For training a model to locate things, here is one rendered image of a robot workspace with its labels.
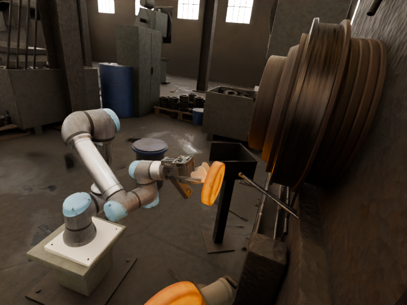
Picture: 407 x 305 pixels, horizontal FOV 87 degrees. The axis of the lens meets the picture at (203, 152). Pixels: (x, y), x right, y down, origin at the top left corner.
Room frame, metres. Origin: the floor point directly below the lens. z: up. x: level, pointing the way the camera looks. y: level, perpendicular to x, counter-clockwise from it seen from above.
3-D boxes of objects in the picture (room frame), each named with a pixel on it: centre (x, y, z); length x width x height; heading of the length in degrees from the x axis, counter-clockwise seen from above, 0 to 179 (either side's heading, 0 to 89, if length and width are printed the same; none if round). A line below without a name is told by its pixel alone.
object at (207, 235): (1.20, -0.18, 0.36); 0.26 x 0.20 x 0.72; 16
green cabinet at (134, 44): (4.28, 1.36, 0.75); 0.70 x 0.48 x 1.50; 161
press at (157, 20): (8.50, 2.23, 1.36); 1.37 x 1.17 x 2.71; 61
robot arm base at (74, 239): (0.80, 0.57, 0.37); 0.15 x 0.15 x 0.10
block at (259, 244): (0.42, -0.20, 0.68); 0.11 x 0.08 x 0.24; 71
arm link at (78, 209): (0.81, 0.56, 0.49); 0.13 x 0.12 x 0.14; 148
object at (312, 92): (0.65, -0.27, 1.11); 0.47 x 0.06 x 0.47; 161
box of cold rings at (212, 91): (3.47, -0.52, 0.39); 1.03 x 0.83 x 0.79; 75
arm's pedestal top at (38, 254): (0.80, 0.58, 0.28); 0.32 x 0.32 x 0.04; 77
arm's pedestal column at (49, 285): (0.80, 0.58, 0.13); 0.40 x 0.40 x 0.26; 77
